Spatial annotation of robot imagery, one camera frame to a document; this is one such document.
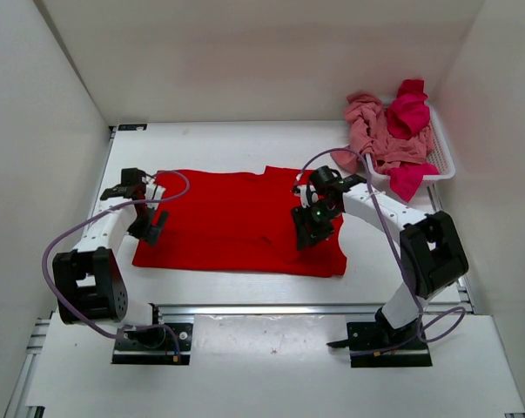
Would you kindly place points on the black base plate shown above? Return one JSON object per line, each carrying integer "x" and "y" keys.
{"x": 156, "y": 347}
{"x": 370, "y": 345}

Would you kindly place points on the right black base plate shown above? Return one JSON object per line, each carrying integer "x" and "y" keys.
{"x": 370, "y": 345}

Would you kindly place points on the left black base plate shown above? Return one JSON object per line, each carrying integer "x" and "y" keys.
{"x": 156, "y": 347}

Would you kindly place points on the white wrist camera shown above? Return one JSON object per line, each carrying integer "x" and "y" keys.
{"x": 307, "y": 194}
{"x": 153, "y": 193}

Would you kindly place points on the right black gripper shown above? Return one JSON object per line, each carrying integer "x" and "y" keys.
{"x": 311, "y": 231}

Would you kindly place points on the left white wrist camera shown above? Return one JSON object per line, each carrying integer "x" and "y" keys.
{"x": 153, "y": 193}

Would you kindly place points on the white plastic basket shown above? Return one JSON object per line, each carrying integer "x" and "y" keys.
{"x": 440, "y": 157}

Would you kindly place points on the magenta t shirt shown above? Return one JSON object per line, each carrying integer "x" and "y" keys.
{"x": 408, "y": 124}

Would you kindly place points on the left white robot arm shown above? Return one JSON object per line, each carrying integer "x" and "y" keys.
{"x": 88, "y": 276}

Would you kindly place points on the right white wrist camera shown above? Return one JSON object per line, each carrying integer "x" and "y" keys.
{"x": 307, "y": 194}

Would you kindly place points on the red t shirt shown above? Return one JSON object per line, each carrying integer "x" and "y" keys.
{"x": 236, "y": 222}

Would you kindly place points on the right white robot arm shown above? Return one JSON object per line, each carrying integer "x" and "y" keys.
{"x": 427, "y": 247}

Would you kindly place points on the light pink t shirt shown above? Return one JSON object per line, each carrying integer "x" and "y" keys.
{"x": 366, "y": 116}

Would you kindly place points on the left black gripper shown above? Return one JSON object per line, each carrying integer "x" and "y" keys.
{"x": 149, "y": 232}

